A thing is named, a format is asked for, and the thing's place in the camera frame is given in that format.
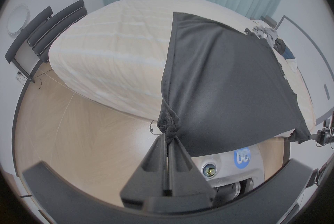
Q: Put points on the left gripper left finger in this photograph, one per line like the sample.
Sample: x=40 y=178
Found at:
x=148 y=178

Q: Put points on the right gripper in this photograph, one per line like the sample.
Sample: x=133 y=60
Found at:
x=321 y=138

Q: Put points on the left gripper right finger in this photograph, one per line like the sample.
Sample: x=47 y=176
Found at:
x=185 y=178

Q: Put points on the black T-shirt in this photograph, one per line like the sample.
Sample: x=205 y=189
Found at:
x=221 y=87

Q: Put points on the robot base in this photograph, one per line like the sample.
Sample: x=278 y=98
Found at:
x=224 y=165

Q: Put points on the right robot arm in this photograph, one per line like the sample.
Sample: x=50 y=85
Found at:
x=330 y=136

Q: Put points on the bed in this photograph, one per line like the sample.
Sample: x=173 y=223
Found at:
x=117 y=48

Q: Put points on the white garment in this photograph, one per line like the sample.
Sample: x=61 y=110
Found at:
x=292 y=63

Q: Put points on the dark blue garment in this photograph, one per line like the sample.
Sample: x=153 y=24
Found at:
x=289 y=54

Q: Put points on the black shiny garment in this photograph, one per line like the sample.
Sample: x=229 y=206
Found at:
x=279 y=45

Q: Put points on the grey garment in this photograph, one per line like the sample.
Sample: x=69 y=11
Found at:
x=266 y=33

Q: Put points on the grey bedside table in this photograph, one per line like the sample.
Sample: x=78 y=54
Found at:
x=269 y=20

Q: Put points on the black chest of drawers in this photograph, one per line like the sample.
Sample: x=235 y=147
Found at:
x=44 y=32

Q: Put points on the round white-rimmed mirror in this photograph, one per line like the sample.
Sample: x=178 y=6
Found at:
x=17 y=19

